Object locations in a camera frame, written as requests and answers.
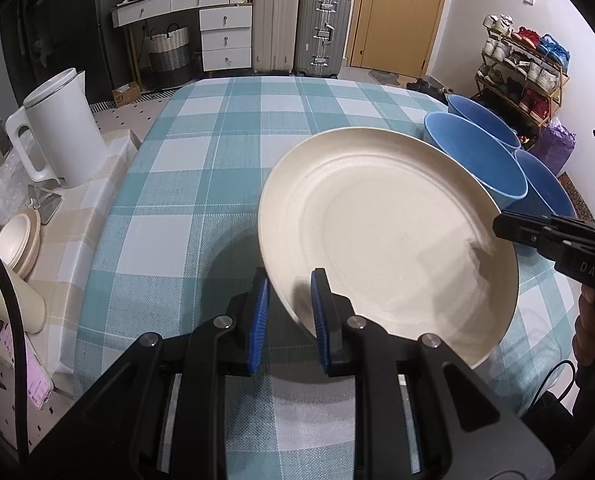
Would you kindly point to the teal checked tablecloth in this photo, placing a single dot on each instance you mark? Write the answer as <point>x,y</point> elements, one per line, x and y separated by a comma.
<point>177,200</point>

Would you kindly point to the shoe rack with shoes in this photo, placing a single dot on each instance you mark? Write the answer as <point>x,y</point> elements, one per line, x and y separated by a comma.
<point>527,65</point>

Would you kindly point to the cream plate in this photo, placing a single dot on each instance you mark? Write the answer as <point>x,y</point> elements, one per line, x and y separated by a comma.
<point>402,240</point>

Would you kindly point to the black shoes pile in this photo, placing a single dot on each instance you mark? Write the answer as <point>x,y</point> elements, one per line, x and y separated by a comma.
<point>427,86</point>

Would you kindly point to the stack of cream bowls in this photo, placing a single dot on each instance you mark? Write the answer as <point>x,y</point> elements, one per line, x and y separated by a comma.
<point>19,242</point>

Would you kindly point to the cream tumbler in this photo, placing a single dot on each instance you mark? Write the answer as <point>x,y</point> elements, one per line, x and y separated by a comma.
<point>12,300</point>

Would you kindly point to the person's right hand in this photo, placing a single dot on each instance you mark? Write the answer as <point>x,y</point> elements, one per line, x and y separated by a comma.
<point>585,325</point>

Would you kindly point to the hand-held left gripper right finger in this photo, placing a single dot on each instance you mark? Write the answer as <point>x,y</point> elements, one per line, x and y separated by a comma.
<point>321,330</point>

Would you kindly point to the white dressing desk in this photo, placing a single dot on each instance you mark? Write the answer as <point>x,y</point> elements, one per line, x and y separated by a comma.
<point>217,25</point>

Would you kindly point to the white electric kettle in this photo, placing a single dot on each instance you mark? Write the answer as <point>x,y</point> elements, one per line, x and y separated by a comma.
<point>67,130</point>

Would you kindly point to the wooden shoe rack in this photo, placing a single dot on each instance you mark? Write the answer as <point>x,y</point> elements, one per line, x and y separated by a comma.
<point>560,90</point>

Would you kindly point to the black and white rug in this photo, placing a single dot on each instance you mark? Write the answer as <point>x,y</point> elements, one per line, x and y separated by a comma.
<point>147,97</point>

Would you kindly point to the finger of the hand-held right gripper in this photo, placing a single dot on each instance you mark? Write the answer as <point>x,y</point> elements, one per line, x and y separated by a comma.
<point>580,227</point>
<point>520,232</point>

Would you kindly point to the silver suitcase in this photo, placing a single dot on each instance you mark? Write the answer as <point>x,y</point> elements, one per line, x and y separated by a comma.
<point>322,30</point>

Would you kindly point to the small cardboard box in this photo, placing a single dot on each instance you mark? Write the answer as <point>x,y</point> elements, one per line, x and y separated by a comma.
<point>126,93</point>

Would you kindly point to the clear plastic bag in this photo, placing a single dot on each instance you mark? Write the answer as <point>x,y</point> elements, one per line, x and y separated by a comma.
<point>2,190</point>

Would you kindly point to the blue bowl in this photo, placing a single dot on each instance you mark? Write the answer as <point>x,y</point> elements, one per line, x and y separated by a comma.
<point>482,120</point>
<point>542,185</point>
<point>477,155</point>

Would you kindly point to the purple bag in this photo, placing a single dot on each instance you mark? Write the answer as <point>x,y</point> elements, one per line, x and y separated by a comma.
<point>555,145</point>

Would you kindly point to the woven laundry basket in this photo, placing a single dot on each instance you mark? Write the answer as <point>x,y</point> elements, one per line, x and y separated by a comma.
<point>170,55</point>

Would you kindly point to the patterned doormat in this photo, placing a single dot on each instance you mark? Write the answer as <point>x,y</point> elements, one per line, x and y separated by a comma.
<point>580,195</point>

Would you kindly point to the beige checked tablecloth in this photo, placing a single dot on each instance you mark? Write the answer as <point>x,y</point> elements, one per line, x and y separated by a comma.
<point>72,240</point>

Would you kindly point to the metal folding stand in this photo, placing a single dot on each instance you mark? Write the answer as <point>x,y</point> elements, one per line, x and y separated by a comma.
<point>47,202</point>

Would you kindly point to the wooden door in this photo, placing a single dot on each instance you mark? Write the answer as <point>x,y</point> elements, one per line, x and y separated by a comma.
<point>402,15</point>

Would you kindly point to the beige suitcase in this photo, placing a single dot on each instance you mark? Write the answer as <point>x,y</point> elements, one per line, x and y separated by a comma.
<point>275,25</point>

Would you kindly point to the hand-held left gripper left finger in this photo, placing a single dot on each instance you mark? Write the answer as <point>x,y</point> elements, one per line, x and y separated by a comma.
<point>258,330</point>

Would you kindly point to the pink phone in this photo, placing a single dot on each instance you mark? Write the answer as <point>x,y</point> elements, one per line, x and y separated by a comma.
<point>29,370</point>

